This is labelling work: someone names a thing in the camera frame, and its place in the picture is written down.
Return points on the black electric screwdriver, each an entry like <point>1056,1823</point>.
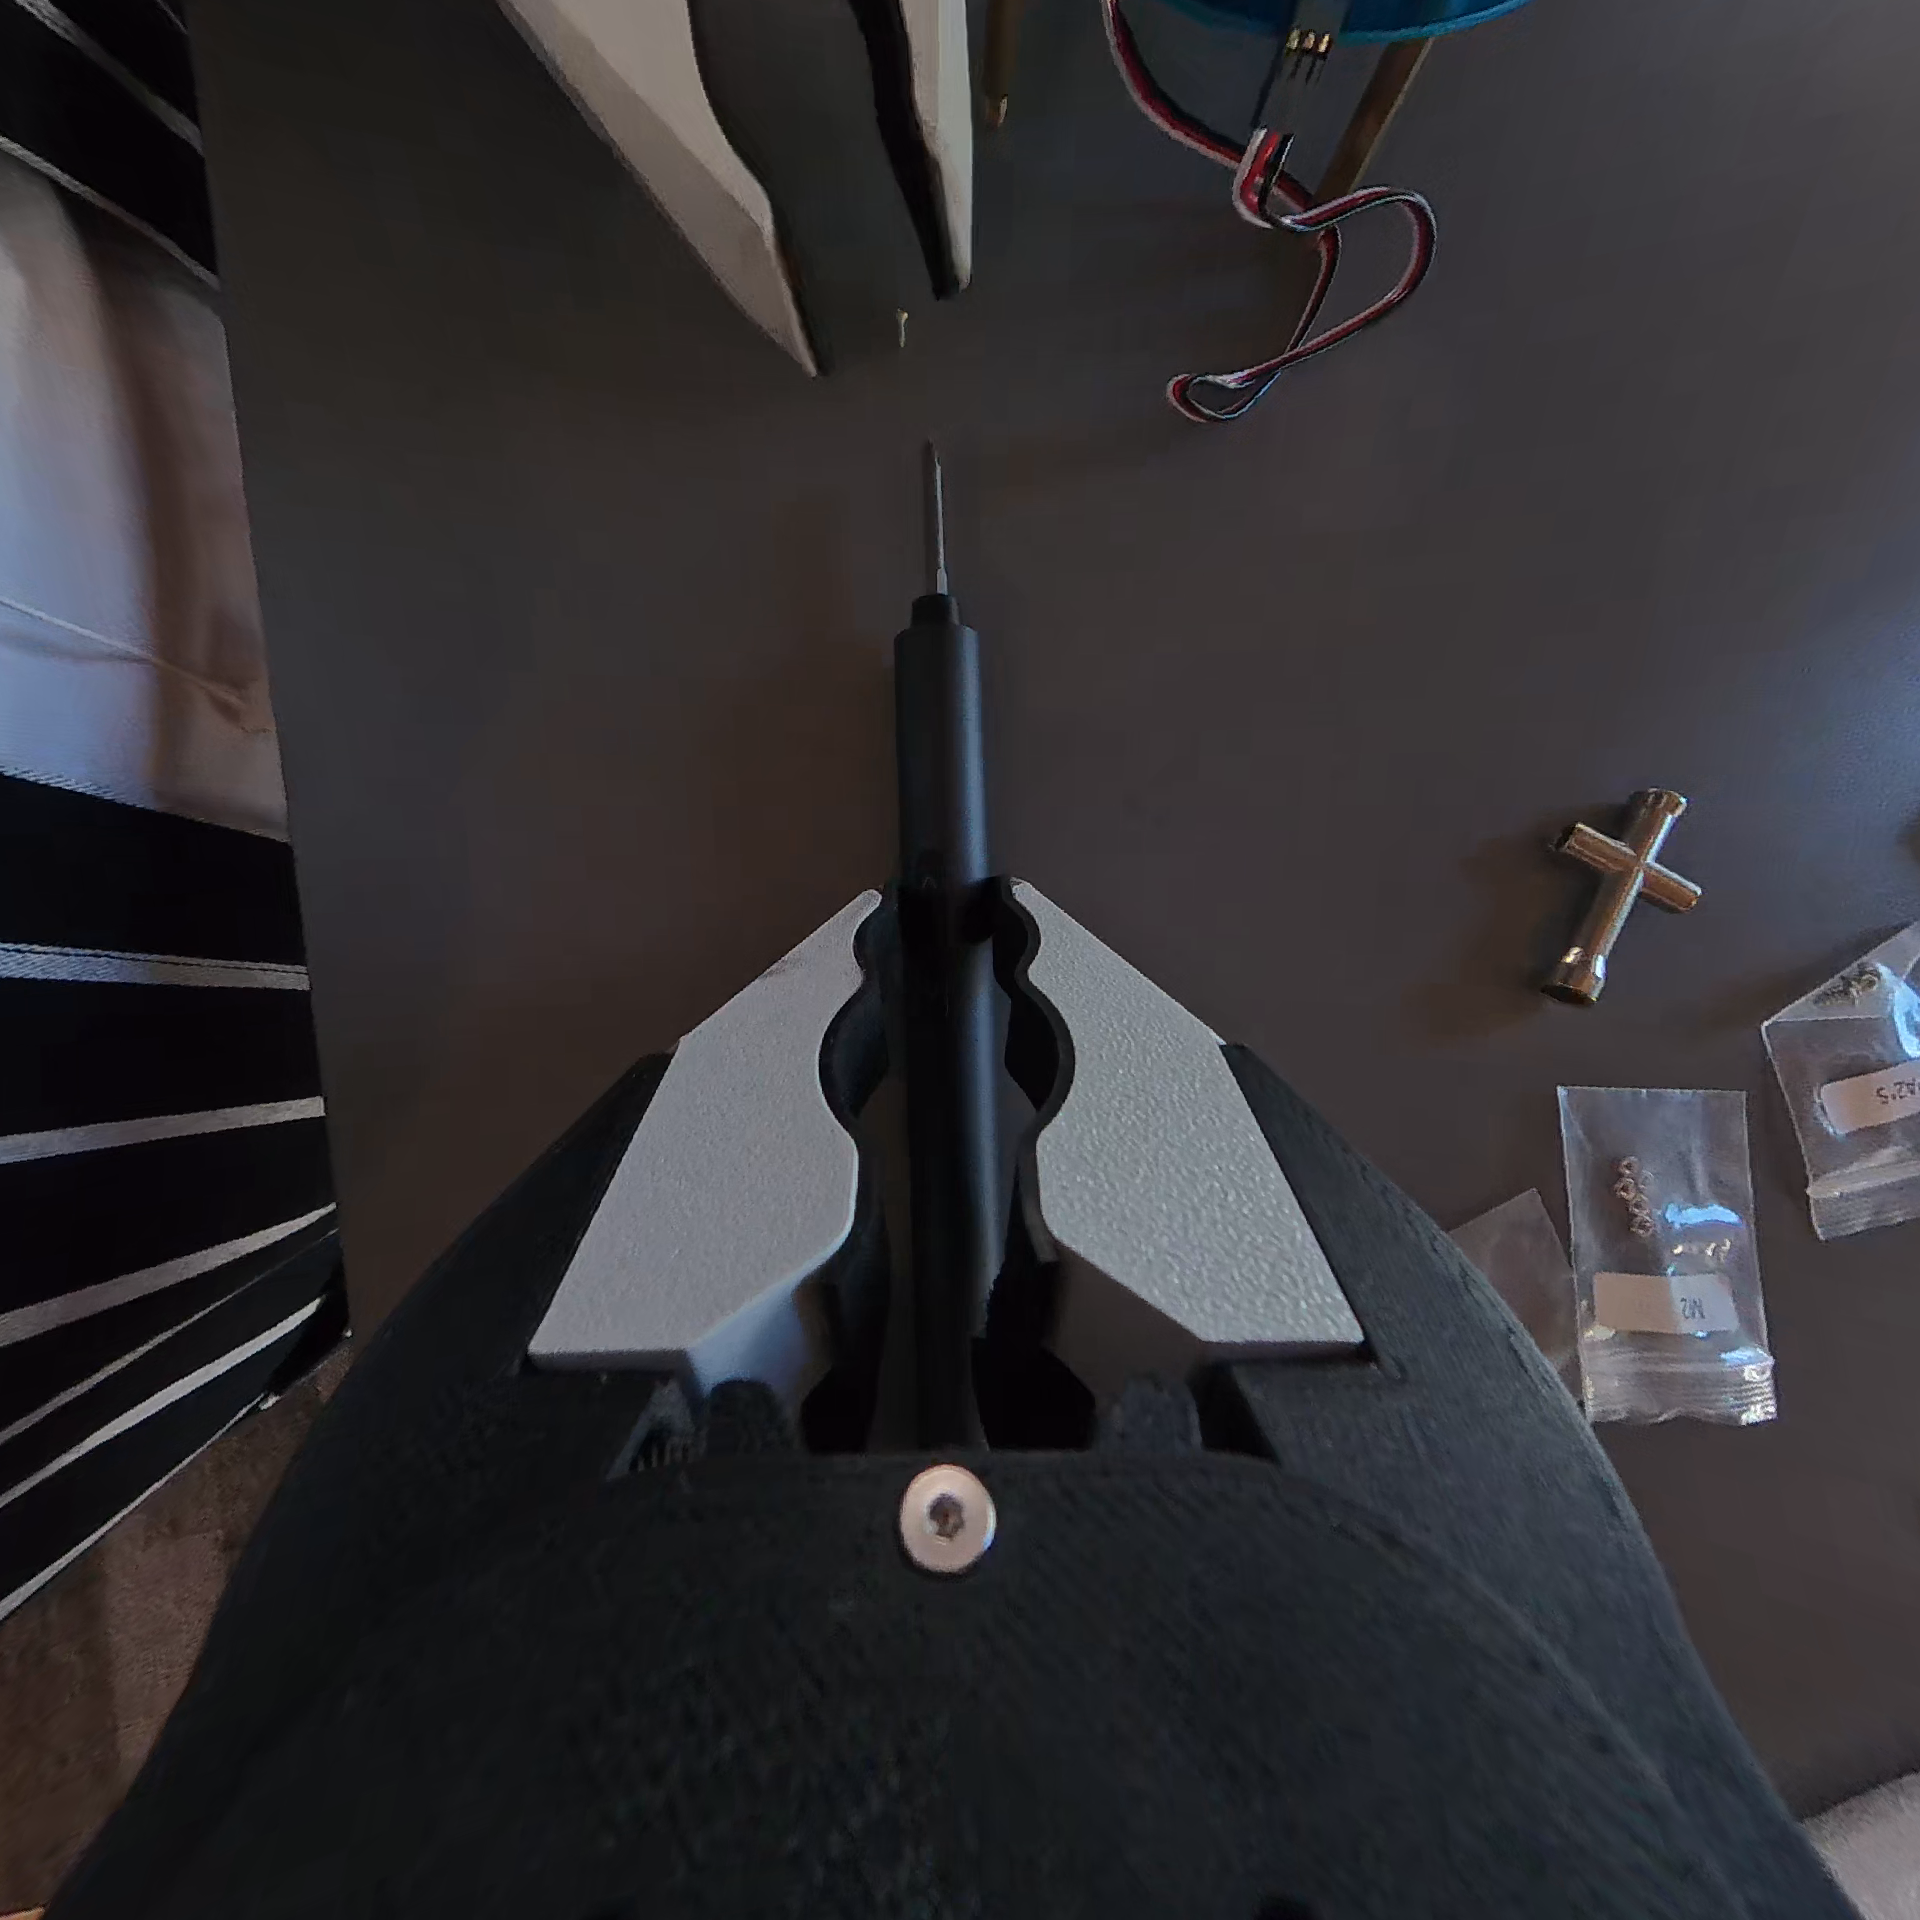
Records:
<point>937,749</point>

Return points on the blue round device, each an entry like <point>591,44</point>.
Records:
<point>1394,16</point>

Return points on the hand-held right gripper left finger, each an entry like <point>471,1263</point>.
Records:
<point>706,1170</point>

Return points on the black white striped cloth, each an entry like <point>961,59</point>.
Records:
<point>151,1050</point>

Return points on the clear bag of small nuts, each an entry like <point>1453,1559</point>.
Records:
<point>1665,1303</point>

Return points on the white smooth fabric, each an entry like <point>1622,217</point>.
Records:
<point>119,523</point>

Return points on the silver cross socket wrench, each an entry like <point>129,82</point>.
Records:
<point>1617,900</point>

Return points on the clear bag with white label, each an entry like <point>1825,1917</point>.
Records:
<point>1860,1113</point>

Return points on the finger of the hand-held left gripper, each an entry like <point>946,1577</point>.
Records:
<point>949,120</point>
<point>662,106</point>

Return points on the clear flat labelled bag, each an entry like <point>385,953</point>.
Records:
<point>1515,1274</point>

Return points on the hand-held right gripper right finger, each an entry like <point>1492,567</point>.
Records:
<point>1201,1186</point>

